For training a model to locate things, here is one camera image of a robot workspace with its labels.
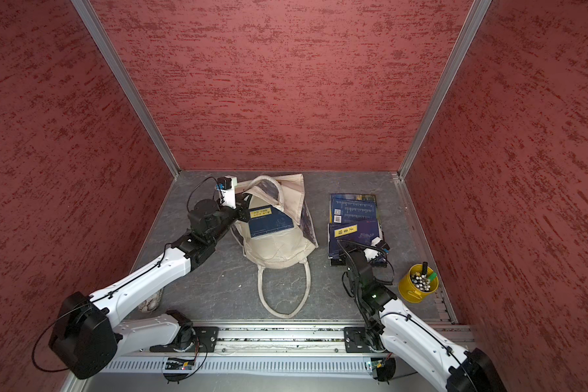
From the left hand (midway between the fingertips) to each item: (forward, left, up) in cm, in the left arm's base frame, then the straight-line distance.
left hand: (251, 196), depth 77 cm
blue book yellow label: (-6, -37, -13) cm, 39 cm away
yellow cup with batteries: (-23, -52, -10) cm, 58 cm away
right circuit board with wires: (-44, -42, -28) cm, 67 cm away
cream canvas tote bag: (-17, -10, -27) cm, 34 cm away
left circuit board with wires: (-43, +21, -29) cm, 56 cm away
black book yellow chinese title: (-12, -30, -23) cm, 40 cm away
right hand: (-9, -32, -15) cm, 37 cm away
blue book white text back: (+12, -36, -22) cm, 44 cm away
